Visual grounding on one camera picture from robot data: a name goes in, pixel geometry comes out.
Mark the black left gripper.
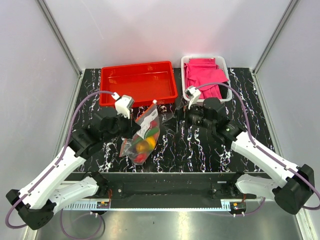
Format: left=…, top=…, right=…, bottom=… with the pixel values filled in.
left=102, top=109, right=142, bottom=143

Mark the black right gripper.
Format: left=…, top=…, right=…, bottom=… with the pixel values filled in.
left=162, top=98, right=215, bottom=134

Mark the clear zip top bag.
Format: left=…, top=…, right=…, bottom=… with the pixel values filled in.
left=119, top=100, right=160, bottom=166

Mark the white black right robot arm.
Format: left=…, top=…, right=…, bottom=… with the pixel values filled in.
left=164, top=98, right=316, bottom=215

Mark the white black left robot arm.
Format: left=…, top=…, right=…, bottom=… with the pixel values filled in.
left=6, top=107, right=141, bottom=230

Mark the red plastic tray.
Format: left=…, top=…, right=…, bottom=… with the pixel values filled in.
left=99, top=61, right=178, bottom=108

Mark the pink cloth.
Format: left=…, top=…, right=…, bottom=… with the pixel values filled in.
left=183, top=58, right=228, bottom=99

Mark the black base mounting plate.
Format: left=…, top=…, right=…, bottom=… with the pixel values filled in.
left=62, top=171, right=266, bottom=208

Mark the white plastic basket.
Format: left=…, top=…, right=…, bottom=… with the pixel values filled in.
left=180, top=55, right=233, bottom=103

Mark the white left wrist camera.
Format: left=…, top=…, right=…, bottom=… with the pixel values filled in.
left=114, top=94, right=135, bottom=119

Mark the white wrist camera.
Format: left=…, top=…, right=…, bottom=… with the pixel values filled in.
left=114, top=94, right=135, bottom=119
left=184, top=85, right=201, bottom=110

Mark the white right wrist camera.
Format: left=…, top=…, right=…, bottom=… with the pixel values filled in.
left=184, top=85, right=201, bottom=110

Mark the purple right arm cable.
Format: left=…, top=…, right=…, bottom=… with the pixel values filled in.
left=196, top=81, right=320, bottom=210

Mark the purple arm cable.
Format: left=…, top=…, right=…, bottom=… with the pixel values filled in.
left=5, top=90, right=118, bottom=229
left=196, top=81, right=320, bottom=210

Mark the white slotted cable duct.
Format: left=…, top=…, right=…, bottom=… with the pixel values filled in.
left=64, top=201, right=111, bottom=211

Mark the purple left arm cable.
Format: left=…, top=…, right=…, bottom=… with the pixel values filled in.
left=5, top=90, right=118, bottom=229

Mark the left aluminium frame post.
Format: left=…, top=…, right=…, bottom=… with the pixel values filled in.
left=36, top=0, right=85, bottom=76

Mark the aluminium frame post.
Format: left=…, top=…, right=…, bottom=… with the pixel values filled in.
left=252, top=0, right=301, bottom=76
left=36, top=0, right=85, bottom=76

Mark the right aluminium frame post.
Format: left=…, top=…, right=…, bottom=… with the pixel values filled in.
left=252, top=0, right=301, bottom=76

